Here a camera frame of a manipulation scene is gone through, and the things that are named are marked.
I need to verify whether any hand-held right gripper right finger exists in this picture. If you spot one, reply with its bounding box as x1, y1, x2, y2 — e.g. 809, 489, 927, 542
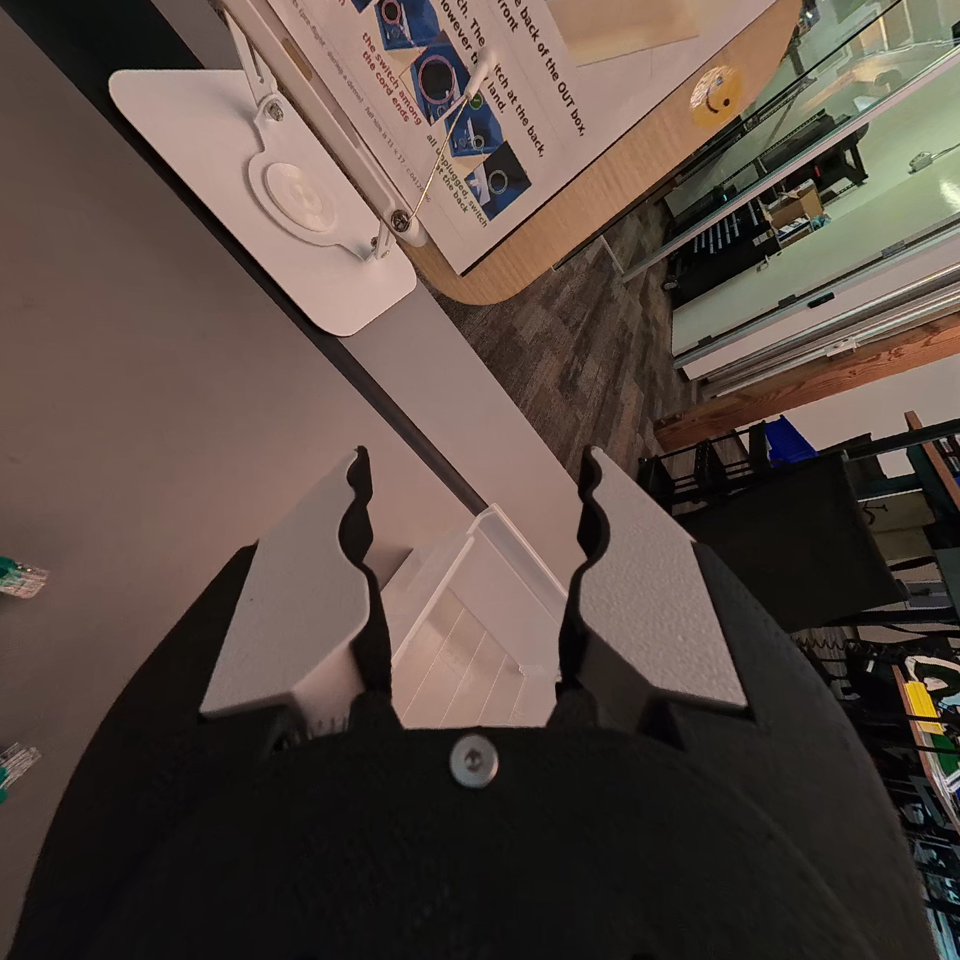
551, 446, 751, 732

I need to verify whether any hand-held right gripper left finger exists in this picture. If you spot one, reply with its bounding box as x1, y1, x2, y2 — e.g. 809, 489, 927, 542
198, 446, 395, 721

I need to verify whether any clear plastic bin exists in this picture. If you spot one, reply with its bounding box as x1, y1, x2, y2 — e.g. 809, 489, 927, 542
378, 504, 571, 729

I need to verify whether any green ethernet cable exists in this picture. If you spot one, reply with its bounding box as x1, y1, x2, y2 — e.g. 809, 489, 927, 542
0, 555, 50, 805

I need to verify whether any black fabric chair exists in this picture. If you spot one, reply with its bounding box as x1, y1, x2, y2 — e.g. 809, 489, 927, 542
671, 450, 905, 635

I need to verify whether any blue storage bin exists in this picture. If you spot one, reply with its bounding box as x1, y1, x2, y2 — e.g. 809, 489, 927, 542
765, 414, 819, 466

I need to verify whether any yellow smiley sticker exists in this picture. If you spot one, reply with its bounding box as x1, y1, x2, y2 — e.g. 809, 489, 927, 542
688, 66, 744, 129

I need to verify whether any printed instruction poster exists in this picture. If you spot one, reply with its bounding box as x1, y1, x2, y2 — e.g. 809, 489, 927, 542
266, 0, 781, 277

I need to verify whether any wooden post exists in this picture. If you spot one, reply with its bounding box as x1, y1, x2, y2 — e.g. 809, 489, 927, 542
652, 311, 960, 451

